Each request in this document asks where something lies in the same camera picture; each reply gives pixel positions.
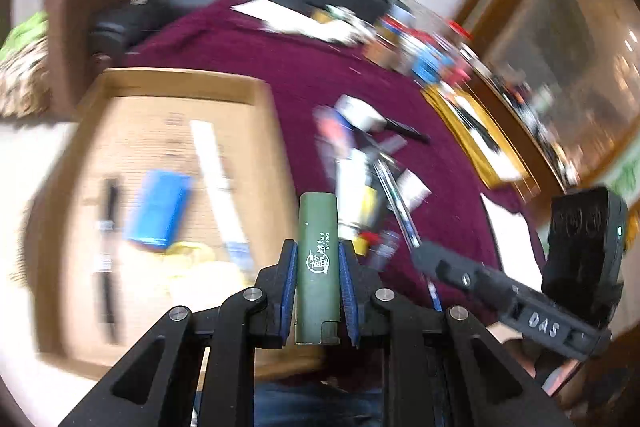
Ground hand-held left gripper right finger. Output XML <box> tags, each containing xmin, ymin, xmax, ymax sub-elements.
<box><xmin>337</xmin><ymin>239</ymin><xmax>573</xmax><ymax>427</ymax></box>

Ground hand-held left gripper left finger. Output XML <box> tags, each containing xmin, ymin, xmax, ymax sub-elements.
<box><xmin>57</xmin><ymin>239</ymin><xmax>301</xmax><ymax>427</ymax></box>

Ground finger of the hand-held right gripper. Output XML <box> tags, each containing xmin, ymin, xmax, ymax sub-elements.
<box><xmin>411</xmin><ymin>241</ymin><xmax>521</xmax><ymax>308</ymax></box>

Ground green marker tube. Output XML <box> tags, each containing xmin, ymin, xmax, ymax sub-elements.
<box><xmin>295</xmin><ymin>193</ymin><xmax>342</xmax><ymax>345</ymax></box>

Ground white charger adapter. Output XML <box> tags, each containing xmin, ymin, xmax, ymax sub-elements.
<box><xmin>335</xmin><ymin>95</ymin><xmax>385</xmax><ymax>134</ymax></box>

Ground cardboard box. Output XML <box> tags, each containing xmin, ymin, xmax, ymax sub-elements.
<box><xmin>37</xmin><ymin>67</ymin><xmax>326</xmax><ymax>380</ymax></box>

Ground person's right hand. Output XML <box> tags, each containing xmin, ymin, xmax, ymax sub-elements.
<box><xmin>517</xmin><ymin>343</ymin><xmax>586</xmax><ymax>400</ymax></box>

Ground white paper sheet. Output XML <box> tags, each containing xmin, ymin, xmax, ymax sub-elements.
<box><xmin>480</xmin><ymin>192</ymin><xmax>548</xmax><ymax>293</ymax></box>
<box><xmin>230</xmin><ymin>0</ymin><xmax>306</xmax><ymax>32</ymax></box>

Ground yellow plastic item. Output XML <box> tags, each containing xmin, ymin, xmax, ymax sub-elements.
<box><xmin>162</xmin><ymin>241</ymin><xmax>243</xmax><ymax>290</ymax></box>

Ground person's blue jeans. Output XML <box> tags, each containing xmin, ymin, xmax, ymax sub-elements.
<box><xmin>252</xmin><ymin>379</ymin><xmax>386</xmax><ymax>427</ymax></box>

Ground yellow flat box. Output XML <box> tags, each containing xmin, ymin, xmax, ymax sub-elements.
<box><xmin>422</xmin><ymin>82</ymin><xmax>531</xmax><ymax>188</ymax></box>

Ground white tube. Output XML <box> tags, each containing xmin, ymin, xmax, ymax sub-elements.
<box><xmin>190</xmin><ymin>121</ymin><xmax>251</xmax><ymax>270</ymax></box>

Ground thin black pen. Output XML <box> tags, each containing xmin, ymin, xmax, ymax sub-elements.
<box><xmin>381</xmin><ymin>119</ymin><xmax>432</xmax><ymax>144</ymax></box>

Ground blue battery pack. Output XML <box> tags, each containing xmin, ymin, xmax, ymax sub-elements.
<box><xmin>122</xmin><ymin>169</ymin><xmax>193</xmax><ymax>253</ymax></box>

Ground black pen with white label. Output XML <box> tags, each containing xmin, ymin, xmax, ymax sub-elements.
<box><xmin>99</xmin><ymin>178</ymin><xmax>121</xmax><ymax>340</ymax></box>

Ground blue printed box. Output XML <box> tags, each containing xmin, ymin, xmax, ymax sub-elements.
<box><xmin>412</xmin><ymin>49</ymin><xmax>443</xmax><ymax>82</ymax></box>

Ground wooden cabinet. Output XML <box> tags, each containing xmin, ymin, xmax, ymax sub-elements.
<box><xmin>455</xmin><ymin>0</ymin><xmax>640</xmax><ymax>202</ymax></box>

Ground maroon tablecloth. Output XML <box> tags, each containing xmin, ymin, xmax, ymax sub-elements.
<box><xmin>122</xmin><ymin>0</ymin><xmax>546</xmax><ymax>408</ymax></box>

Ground red lid clear jar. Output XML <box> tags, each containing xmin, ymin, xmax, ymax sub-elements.
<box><xmin>447</xmin><ymin>21</ymin><xmax>475</xmax><ymax>42</ymax></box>

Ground white work gloves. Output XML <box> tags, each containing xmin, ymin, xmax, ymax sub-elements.
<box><xmin>300</xmin><ymin>19</ymin><xmax>366</xmax><ymax>46</ymax></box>

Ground beige patterned blanket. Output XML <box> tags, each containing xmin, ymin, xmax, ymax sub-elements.
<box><xmin>0</xmin><ymin>39</ymin><xmax>56</xmax><ymax>118</ymax></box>

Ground brown armchair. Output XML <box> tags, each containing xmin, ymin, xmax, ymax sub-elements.
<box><xmin>42</xmin><ymin>0</ymin><xmax>161</xmax><ymax>118</ymax></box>

